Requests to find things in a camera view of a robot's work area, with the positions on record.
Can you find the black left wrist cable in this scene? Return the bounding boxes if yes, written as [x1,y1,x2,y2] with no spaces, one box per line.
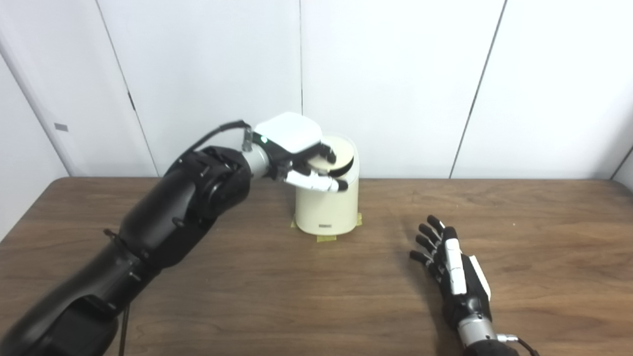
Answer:
[190,120,253,151]

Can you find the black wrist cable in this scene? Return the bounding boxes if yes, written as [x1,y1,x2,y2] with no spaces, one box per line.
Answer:
[190,120,253,151]
[497,334,541,356]

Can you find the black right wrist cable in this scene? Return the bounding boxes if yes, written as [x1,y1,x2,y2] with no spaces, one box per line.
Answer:
[497,334,541,356]

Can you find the cream-colored round bin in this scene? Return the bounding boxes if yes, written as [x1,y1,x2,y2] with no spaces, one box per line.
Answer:
[293,134,360,236]

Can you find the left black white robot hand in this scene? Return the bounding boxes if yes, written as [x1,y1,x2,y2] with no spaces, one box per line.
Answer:
[252,112,348,193]

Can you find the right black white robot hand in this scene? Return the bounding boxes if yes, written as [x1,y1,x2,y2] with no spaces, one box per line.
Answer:
[409,215,493,331]

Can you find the cream round bin lid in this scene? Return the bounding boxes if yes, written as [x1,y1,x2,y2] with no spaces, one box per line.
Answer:
[307,135,357,177]

